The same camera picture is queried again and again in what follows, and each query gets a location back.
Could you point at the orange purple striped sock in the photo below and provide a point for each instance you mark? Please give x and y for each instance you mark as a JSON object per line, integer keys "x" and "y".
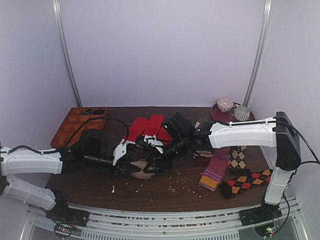
{"x": 215, "y": 171}

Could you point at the striped rolled sock in tray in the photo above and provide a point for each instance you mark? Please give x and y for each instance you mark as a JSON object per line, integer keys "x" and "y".
{"x": 87, "y": 112}

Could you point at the tan ribbed sock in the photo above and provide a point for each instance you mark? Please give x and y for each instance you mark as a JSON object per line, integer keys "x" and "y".
{"x": 141, "y": 175}

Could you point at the red round plate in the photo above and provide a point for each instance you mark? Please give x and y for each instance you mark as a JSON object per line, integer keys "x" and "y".
{"x": 219, "y": 115}

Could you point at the grey striped mug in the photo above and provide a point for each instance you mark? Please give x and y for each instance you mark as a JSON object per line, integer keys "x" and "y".
{"x": 242, "y": 113}

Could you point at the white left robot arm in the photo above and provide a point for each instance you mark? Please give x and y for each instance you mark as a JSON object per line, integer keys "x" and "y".
{"x": 24, "y": 160}

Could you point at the red sock beige cuff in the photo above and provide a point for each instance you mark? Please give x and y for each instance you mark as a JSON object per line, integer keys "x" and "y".
{"x": 154, "y": 125}

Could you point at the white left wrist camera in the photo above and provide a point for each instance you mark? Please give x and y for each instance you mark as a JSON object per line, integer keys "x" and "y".
{"x": 118, "y": 153}

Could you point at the red sock white cuff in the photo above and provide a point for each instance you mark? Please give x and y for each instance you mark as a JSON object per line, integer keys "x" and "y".
{"x": 135, "y": 130}

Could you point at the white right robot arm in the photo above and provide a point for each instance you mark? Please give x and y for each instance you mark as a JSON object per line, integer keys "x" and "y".
{"x": 274, "y": 132}

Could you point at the left aluminium frame post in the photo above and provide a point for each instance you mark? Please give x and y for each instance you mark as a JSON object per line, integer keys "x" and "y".
{"x": 65, "y": 52}

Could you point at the wooden compartment tray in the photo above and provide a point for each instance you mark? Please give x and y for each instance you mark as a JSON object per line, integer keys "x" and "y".
{"x": 73, "y": 121}

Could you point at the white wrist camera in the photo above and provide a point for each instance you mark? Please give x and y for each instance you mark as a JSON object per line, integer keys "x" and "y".
{"x": 154, "y": 143}
{"x": 118, "y": 153}

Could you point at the brown argyle sock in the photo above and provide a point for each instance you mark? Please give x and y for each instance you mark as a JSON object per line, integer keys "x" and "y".
{"x": 237, "y": 161}

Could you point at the right aluminium frame post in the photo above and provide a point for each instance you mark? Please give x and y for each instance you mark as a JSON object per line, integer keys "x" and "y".
{"x": 260, "y": 51}

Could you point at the red sock spotted cuff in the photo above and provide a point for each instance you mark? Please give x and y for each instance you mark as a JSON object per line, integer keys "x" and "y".
{"x": 163, "y": 136}

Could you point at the white patterned bowl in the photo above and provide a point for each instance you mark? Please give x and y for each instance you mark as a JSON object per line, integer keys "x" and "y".
{"x": 224, "y": 104}

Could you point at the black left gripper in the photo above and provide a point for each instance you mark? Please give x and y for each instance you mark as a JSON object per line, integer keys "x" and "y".
{"x": 120, "y": 168}

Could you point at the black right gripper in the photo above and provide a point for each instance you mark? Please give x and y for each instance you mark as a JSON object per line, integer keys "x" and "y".
{"x": 160, "y": 161}

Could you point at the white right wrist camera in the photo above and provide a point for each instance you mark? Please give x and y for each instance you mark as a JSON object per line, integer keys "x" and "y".
{"x": 154, "y": 143}

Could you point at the aluminium frame post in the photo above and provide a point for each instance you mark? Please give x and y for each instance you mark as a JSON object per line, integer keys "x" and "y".
{"x": 65, "y": 52}
{"x": 260, "y": 51}

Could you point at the red orange argyle sock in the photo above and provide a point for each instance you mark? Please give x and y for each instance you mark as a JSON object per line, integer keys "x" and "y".
{"x": 245, "y": 181}

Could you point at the beige brown striped sock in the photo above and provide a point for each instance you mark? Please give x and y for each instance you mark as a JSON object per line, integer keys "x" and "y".
{"x": 202, "y": 158}

